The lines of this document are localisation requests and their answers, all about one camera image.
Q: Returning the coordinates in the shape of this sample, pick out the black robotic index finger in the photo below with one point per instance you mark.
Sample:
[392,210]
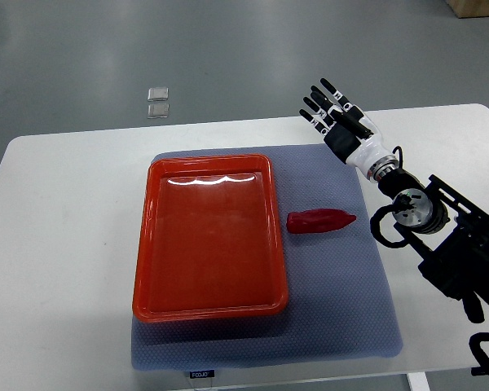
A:
[334,92]

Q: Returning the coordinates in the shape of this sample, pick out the blue-grey textured mat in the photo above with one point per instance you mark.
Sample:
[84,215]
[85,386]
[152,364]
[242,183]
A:
[339,305]

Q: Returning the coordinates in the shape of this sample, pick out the red plastic tray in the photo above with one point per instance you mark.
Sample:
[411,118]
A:
[210,244]

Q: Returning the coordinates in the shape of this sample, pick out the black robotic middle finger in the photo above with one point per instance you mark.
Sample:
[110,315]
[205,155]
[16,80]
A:
[322,100]

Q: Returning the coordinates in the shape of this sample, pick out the white table leg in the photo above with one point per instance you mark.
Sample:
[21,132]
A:
[417,381]

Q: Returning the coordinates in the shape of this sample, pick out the red pepper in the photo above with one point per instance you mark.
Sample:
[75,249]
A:
[318,221]

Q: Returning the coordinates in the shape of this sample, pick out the upper silver floor plate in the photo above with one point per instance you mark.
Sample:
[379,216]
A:
[160,93]

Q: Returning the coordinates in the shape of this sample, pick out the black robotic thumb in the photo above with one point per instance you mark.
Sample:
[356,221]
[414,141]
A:
[353,125]

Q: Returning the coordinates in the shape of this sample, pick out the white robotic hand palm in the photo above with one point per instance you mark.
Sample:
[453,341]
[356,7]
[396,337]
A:
[365,153]

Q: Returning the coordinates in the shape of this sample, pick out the black robotic little finger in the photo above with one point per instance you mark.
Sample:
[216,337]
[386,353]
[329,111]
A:
[317,124]

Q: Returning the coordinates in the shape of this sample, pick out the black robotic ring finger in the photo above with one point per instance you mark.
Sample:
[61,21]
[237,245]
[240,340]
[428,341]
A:
[317,109]

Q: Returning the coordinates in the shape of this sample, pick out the cardboard box corner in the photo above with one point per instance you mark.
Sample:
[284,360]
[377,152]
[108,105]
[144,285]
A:
[469,8]

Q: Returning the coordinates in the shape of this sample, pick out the black frame bottom right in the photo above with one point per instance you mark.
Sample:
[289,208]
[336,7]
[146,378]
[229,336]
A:
[475,346]

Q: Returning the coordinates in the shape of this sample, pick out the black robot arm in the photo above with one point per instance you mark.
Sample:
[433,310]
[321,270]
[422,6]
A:
[448,232]

